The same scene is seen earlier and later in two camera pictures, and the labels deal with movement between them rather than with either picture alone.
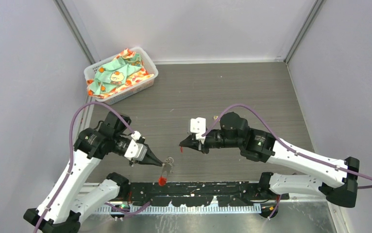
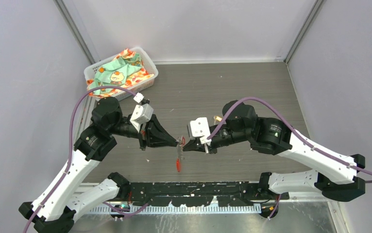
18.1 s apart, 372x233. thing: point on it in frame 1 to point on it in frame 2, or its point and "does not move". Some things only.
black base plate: (198, 194) does not move
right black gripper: (191, 141) does not move
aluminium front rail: (156, 209) does not move
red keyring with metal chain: (168, 166) to (181, 142)
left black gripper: (147, 158) to (153, 134)
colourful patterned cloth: (125, 70) does not move
